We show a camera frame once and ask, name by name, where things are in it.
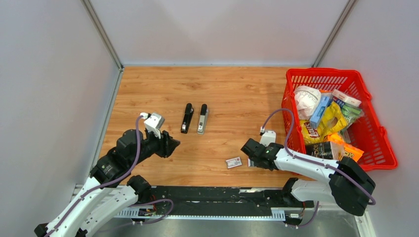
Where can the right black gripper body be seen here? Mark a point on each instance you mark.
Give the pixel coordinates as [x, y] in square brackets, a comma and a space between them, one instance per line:
[256, 164]

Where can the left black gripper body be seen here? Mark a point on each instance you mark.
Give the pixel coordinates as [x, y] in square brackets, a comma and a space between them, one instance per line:
[159, 147]

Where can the red white staple box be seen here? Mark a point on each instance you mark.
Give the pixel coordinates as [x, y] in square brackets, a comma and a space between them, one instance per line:
[233, 162]

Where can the grey and black stapler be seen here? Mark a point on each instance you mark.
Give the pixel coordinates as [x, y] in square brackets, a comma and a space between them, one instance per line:
[203, 119]

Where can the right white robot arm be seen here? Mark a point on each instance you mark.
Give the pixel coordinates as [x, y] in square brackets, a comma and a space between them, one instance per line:
[342, 182]

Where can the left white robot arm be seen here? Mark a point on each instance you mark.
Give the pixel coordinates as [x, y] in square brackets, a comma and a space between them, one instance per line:
[110, 187]

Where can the white crumpled bag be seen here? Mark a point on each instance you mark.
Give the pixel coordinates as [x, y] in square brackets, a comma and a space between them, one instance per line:
[307, 99]

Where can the yellow chips bag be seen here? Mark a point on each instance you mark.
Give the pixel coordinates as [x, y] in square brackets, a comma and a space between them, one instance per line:
[332, 122]

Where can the blue box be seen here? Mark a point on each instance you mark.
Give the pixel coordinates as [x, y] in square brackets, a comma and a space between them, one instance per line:
[318, 113]

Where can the orange snack pack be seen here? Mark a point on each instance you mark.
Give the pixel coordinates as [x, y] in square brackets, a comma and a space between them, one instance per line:
[349, 150]

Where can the white red package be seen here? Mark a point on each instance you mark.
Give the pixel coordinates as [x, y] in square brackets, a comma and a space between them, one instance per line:
[343, 99]

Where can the green snack pack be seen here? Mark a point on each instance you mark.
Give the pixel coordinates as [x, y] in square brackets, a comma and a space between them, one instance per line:
[351, 114]

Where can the red plastic basket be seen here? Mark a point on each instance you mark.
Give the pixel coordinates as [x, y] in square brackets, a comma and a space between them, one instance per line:
[366, 134]

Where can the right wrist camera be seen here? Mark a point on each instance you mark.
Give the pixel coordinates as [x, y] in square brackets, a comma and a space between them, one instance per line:
[267, 137]

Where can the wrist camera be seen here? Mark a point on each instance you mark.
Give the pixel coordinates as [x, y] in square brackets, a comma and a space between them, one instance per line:
[267, 137]
[153, 123]

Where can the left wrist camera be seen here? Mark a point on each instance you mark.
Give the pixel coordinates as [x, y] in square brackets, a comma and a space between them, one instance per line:
[153, 123]

